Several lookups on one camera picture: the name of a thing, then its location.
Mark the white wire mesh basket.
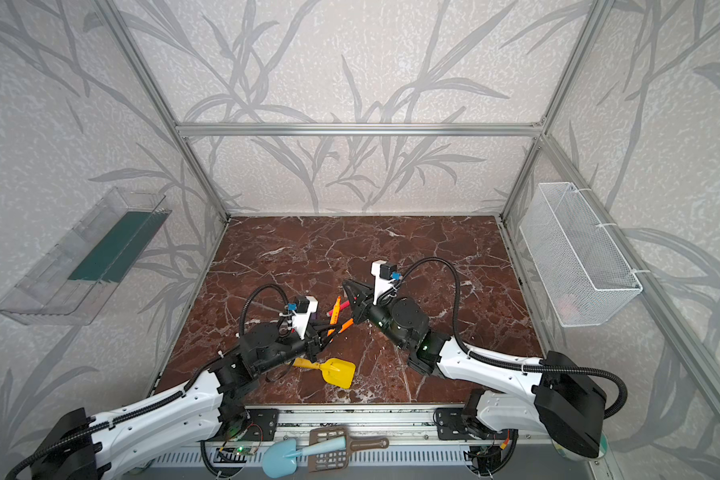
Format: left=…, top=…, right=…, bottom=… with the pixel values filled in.
left=520, top=182, right=643, bottom=328

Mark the small circuit board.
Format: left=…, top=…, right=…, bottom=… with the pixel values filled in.
left=214, top=446, right=259, bottom=464

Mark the light blue toy shovel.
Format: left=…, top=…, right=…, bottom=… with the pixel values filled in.
left=261, top=437, right=346, bottom=479

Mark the brown toy sieve scoop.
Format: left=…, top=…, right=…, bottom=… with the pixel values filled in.
left=307, top=425, right=390, bottom=473

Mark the yellow toy shovel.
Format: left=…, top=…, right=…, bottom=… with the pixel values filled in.
left=293, top=358, right=356, bottom=389

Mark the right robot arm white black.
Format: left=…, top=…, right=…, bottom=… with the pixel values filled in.
left=342, top=260, right=628, bottom=459

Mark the red object in basket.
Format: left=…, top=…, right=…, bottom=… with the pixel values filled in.
left=556, top=295, right=579, bottom=322

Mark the orange highlighter pair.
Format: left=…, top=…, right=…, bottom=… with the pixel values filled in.
left=335, top=319, right=354, bottom=334
left=327, top=296, right=342, bottom=336

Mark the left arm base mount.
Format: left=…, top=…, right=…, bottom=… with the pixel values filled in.
left=216, top=408, right=280, bottom=442

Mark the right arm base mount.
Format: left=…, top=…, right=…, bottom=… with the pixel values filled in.
left=433, top=407, right=487, bottom=441

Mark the clear plastic wall tray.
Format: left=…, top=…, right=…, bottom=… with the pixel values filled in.
left=0, top=187, right=172, bottom=326

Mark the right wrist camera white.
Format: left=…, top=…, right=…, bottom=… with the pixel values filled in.
left=371, top=260, right=402, bottom=305

